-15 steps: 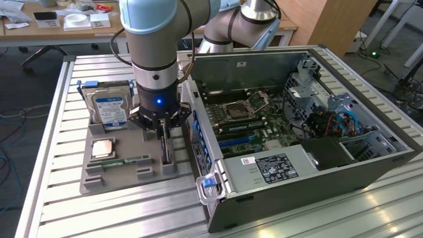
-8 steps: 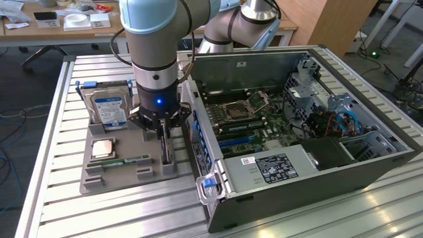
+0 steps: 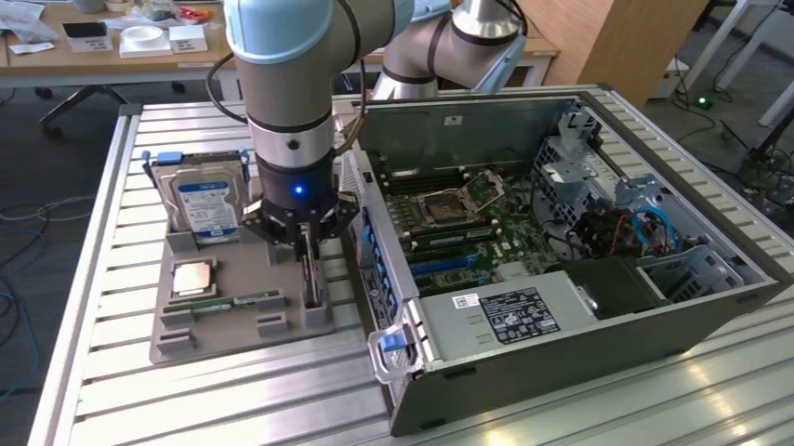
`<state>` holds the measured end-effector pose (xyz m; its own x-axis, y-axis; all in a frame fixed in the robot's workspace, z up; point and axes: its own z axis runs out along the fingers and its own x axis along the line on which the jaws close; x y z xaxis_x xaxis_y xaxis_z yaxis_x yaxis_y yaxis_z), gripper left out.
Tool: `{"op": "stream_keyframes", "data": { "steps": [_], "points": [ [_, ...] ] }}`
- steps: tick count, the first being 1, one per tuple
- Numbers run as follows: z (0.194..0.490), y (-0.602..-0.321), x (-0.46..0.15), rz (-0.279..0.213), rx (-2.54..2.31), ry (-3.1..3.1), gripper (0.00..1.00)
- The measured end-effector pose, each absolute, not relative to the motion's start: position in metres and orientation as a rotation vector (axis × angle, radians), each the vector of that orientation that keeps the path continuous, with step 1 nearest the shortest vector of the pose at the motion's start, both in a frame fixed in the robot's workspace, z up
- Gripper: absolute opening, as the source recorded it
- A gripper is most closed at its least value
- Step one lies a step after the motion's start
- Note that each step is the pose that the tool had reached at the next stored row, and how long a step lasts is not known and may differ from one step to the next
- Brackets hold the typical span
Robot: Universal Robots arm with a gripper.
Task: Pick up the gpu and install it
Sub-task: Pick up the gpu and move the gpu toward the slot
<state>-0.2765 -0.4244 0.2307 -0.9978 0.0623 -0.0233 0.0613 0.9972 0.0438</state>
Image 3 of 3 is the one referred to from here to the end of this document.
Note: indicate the white card with red print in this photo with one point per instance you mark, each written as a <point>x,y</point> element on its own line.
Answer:
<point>31,47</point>

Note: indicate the white box with black top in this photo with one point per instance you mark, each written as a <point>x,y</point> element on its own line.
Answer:
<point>87,37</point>

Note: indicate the red small item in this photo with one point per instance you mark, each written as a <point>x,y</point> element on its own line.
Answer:
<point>193,16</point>

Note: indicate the black tripod stand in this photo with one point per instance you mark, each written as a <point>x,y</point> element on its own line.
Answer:
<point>766,153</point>

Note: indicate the metal socket cover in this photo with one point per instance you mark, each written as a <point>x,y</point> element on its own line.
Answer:
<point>487,190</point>

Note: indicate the white wall unit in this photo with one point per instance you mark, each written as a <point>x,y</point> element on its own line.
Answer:
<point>673,81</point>

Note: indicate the plain white box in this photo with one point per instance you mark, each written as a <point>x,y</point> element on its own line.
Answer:
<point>188,39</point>

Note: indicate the blue case latch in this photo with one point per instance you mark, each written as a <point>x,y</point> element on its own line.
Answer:
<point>391,346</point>

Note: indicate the white box with tape roll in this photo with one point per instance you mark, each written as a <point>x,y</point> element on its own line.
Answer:
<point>145,42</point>

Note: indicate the CPU socket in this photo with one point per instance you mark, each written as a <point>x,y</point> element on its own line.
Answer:
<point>446,209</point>

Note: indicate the clear plastic bag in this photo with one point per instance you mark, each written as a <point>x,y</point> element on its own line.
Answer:
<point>24,23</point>

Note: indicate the white desk frame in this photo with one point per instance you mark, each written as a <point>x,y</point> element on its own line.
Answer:
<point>713,46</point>

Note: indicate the wooden desk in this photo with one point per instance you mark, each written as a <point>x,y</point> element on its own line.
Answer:
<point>124,65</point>

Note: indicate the green motherboard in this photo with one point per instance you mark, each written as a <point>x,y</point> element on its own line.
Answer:
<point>515,241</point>

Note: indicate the device with green light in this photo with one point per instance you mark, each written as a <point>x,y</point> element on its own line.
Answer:
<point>702,101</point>

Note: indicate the wooden cabinet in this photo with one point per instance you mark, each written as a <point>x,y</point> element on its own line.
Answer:
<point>651,65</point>

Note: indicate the black chair base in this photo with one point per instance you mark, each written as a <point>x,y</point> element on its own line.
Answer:
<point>68,104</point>

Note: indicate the installed RAM stick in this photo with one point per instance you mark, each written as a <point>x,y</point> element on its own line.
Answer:
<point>452,239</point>

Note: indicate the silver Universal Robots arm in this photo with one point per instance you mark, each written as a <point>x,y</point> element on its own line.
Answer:
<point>291,69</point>

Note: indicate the hard disk with blue label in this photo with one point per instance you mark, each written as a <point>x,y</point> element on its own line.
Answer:
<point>204,204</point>

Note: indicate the silver chipset heatsink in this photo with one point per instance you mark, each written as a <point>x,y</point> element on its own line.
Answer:
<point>514,270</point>

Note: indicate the grey power supply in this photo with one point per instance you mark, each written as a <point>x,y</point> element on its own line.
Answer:
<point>459,334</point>

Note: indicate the grey plastic parts rack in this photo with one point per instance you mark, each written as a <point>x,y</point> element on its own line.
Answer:
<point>248,279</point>

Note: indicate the green RAM stick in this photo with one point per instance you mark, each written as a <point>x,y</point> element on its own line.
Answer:
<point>216,304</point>

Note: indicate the blue expansion slot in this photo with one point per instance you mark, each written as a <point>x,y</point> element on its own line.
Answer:
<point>443,267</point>

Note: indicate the black graphics card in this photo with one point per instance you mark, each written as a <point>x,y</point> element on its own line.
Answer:
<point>312,283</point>

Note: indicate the grey open PC case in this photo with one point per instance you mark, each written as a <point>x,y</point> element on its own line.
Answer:
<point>558,371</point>

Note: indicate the CPU with copper lid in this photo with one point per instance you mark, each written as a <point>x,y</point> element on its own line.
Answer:
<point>188,279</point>

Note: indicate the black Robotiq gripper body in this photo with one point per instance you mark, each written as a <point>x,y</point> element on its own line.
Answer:
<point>298,186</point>

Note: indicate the metal disk bay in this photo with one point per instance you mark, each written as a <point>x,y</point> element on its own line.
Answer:
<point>701,274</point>

